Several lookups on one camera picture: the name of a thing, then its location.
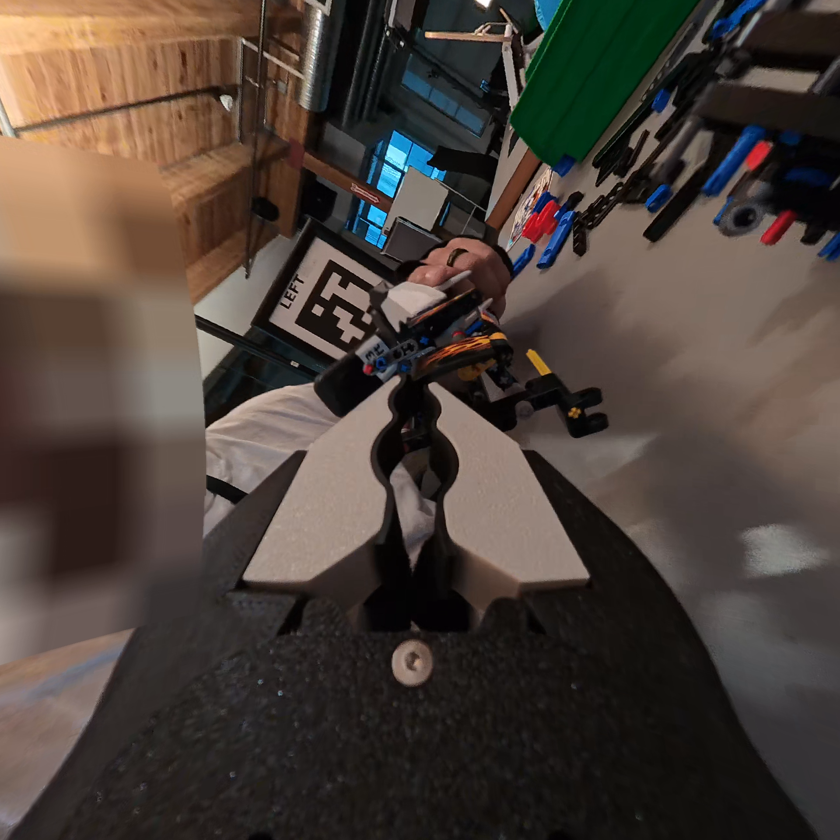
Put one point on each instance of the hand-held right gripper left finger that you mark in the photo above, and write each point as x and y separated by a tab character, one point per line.
315	505

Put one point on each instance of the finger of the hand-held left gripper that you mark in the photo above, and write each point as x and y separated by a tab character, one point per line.
413	303

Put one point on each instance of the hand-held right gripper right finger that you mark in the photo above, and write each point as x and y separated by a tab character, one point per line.
512	512

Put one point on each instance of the flame-printed lego truck body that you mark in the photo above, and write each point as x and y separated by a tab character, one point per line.
459	351

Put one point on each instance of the pile of black lego beams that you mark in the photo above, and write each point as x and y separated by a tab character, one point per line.
617	190

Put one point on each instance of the person's left hand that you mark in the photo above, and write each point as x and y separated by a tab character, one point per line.
482	262

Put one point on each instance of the person's white shirt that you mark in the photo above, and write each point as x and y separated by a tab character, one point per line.
262	433

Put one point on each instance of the colourful sticker sheet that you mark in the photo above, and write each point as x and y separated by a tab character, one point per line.
533	193

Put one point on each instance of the metal air duct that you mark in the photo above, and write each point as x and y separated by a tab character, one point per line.
316	59

